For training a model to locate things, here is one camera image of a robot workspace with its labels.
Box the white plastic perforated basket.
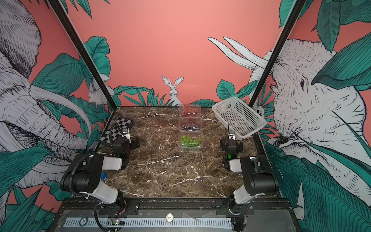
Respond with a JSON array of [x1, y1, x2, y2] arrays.
[[212, 97, 267, 140]]

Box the green grape bunch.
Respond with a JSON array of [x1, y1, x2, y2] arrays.
[[180, 135, 201, 148]]

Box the red grape bunch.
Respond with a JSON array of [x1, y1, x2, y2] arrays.
[[182, 106, 199, 116]]

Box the clear plastic clamshell container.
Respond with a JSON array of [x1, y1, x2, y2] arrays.
[[179, 104, 202, 118]]

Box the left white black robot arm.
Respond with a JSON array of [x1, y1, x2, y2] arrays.
[[60, 137, 140, 215]]

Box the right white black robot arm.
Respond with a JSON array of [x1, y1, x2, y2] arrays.
[[215, 138, 279, 216]]

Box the black white checkerboard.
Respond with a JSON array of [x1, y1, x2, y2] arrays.
[[99, 117, 135, 147]]

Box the small blue cube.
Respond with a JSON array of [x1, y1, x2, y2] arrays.
[[100, 173, 107, 180]]

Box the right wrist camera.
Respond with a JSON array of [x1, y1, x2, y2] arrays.
[[228, 130, 236, 140]]

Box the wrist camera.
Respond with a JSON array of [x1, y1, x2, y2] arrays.
[[121, 128, 131, 143], [228, 130, 236, 140]]

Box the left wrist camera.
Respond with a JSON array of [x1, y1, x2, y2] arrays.
[[121, 128, 131, 143]]

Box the black front mounting rail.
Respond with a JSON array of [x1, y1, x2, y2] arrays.
[[56, 197, 293, 217]]

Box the white slotted cable duct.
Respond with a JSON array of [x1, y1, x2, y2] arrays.
[[63, 217, 232, 229]]

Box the left black frame post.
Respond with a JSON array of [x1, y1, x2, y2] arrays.
[[48, 0, 117, 111]]

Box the black frame post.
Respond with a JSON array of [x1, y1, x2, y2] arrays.
[[249, 0, 306, 108], [48, 0, 117, 111]]

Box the right black frame post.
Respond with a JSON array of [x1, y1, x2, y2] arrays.
[[249, 0, 306, 108]]

